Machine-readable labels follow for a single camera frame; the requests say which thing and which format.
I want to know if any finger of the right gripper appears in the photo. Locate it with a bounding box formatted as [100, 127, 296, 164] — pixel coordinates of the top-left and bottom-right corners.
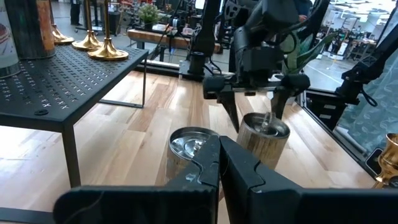
[270, 88, 292, 121]
[220, 91, 241, 134]

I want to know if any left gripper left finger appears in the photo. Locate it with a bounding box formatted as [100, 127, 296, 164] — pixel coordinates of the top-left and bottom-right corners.
[52, 134, 222, 224]

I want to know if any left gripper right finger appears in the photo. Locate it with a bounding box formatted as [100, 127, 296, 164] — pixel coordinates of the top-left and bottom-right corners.
[217, 135, 398, 224]

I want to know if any brass candlestick holder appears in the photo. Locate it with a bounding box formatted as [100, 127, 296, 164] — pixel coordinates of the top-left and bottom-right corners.
[372, 133, 398, 190]
[86, 0, 130, 62]
[48, 0, 75, 45]
[71, 0, 104, 52]

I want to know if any green artificial plant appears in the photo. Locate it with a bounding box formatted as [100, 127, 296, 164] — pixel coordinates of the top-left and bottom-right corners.
[279, 29, 339, 76]

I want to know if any wooden workbench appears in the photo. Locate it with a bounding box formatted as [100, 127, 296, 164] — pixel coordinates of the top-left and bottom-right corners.
[126, 27, 222, 63]

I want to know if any green potted plant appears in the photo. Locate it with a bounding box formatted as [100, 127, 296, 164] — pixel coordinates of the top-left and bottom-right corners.
[137, 2, 162, 32]

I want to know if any small black box device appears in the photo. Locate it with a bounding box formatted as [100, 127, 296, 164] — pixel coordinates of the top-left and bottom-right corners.
[364, 147, 386, 177]

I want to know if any black perforated metal shelf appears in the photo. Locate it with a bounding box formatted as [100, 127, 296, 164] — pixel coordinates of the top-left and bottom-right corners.
[0, 45, 150, 188]

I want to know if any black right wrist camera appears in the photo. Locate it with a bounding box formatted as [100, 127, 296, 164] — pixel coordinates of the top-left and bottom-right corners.
[242, 46, 284, 75]

